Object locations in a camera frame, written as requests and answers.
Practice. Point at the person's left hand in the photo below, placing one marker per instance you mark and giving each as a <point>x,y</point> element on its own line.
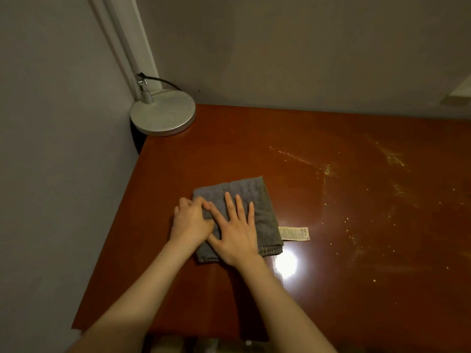
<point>189,226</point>

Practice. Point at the person's right hand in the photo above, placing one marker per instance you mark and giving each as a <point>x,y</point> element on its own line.
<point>237,240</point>

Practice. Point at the person's right middle finger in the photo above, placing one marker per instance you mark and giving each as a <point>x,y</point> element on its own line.
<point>230,206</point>

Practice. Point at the person's left fingers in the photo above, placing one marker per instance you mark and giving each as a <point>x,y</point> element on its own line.
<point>191,204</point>

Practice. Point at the person's right little finger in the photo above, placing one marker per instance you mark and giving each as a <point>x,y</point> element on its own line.
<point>251,213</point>

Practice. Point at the person's right thumb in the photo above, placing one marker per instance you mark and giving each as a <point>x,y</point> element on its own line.
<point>213,242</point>

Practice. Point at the grey towel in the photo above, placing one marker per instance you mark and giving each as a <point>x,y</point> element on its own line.
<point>263,213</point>

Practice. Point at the person's right forearm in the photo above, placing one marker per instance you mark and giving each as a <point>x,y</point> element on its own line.
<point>283,312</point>

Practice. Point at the person's left forearm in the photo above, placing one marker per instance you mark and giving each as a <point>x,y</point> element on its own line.
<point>136,305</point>

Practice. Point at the white towel care label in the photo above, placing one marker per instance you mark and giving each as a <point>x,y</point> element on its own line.
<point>294,233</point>

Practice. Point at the silver desk lamp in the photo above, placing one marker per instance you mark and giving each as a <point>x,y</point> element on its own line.
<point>163,113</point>

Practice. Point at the scattered yellow crumbs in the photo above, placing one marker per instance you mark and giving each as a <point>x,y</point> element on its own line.
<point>392,158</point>

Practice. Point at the white wall fixture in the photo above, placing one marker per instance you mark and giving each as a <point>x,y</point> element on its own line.
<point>460,92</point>

